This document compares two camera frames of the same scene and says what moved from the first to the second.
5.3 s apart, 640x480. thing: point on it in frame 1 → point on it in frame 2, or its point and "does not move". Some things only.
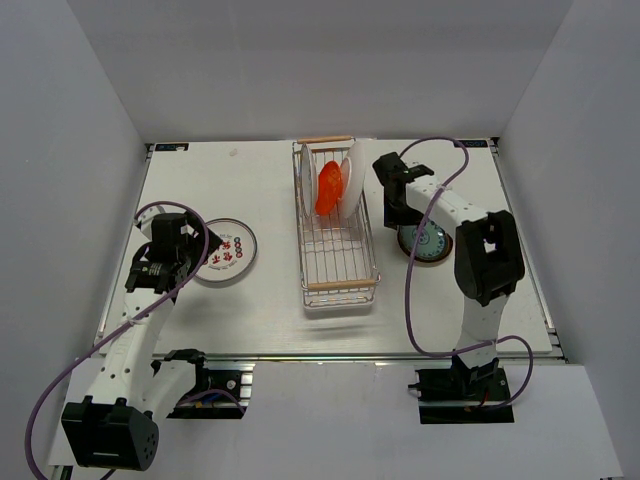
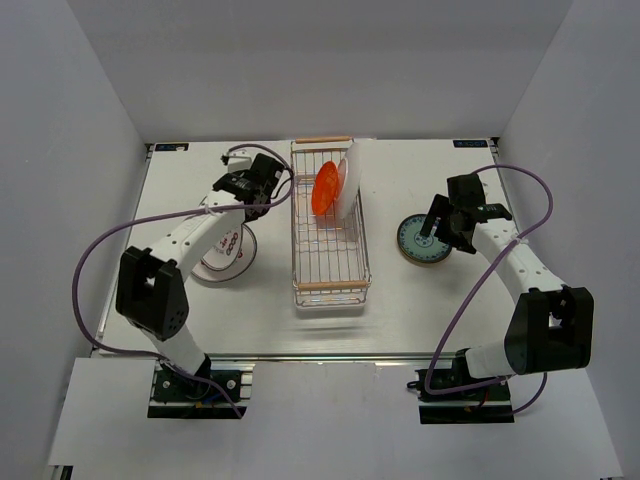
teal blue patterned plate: x=435 y=245 does not move
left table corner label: x=171 y=146 does not move
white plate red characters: x=235 y=254 does not move
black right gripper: x=393 y=219 → x=441 y=208
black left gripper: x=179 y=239 → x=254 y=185
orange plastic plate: x=328 y=188 does not move
